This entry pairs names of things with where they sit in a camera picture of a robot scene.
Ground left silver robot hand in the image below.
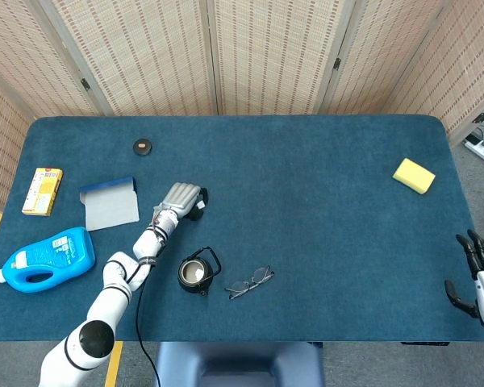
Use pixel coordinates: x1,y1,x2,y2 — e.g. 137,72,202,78
155,181,210,222

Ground blue grey robot torso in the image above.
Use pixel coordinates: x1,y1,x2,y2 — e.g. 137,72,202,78
155,341,326,387

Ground yellow cardboard box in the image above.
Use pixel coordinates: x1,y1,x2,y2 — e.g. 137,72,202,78
21,167,64,217

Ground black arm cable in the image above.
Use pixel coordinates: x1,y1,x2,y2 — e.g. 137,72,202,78
125,257,162,387

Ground white power strip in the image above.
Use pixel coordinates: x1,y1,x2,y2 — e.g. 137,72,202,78
463,135,484,169

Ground yellow sponge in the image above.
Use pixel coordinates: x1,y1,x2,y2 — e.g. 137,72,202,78
392,157,436,195

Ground blue felt table cover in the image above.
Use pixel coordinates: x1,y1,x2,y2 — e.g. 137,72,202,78
0,114,484,343

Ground woven folding screen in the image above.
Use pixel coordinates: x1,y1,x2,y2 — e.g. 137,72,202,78
0,0,484,210

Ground folded metal frame eyeglasses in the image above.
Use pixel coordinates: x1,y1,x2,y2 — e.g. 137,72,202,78
224,264,275,301

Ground small black round disc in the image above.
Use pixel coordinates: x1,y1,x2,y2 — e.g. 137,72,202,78
132,138,153,156

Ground black round tea pot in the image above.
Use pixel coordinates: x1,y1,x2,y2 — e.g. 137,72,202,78
177,246,223,298

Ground blue detergent bottle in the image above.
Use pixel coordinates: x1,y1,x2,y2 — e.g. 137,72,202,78
0,226,97,294

